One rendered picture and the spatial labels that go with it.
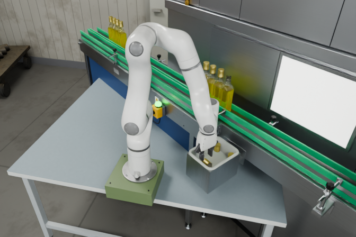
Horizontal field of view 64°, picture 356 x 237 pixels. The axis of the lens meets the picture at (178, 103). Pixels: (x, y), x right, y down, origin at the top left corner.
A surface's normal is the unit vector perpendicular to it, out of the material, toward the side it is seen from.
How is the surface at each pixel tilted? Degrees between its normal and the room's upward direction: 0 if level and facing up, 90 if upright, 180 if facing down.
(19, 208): 0
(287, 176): 90
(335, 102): 90
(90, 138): 0
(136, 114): 62
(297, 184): 90
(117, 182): 1
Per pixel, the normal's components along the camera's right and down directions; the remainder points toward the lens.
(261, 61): -0.78, 0.32
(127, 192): -0.21, 0.52
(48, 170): 0.02, -0.84
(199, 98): -0.33, -0.26
